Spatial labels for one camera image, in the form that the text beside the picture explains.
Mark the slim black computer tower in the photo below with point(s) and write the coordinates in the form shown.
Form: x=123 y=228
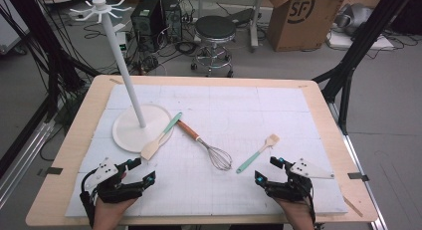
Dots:
x=172 y=17

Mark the black tape strip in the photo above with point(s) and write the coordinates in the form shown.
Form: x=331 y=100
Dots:
x=49 y=171
x=358 y=176

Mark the white flat board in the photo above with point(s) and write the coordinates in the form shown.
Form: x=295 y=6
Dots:
x=361 y=42

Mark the black round stool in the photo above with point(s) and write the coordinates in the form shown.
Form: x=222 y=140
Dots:
x=215 y=27

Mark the cardboard box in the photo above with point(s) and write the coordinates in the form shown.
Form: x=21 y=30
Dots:
x=298 y=27

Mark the grey metal stand post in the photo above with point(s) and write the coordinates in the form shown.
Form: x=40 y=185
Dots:
x=255 y=21

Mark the grey bag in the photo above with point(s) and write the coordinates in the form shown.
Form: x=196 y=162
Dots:
x=355 y=17

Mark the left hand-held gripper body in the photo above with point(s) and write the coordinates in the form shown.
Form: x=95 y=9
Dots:
x=112 y=191

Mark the white utensil rack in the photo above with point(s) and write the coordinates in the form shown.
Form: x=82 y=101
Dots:
x=132 y=137

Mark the large black computer tower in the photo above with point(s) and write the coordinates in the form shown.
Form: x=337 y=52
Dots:
x=146 y=24

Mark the black metal frame stand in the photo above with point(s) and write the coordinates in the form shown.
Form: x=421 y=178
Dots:
x=358 y=44
x=36 y=34

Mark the aluminium rail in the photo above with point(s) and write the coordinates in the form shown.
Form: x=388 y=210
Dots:
x=23 y=167
x=361 y=170

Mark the white grid mat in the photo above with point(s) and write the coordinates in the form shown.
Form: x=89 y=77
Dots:
x=232 y=100

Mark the small device with green display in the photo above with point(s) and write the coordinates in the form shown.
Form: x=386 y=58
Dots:
x=122 y=44

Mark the person's right hand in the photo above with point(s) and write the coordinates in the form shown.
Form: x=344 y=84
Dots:
x=297 y=215

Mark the person's left hand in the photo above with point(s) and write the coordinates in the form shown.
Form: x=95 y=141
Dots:
x=111 y=213

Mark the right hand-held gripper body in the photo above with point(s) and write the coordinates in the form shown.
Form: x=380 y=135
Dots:
x=292 y=186

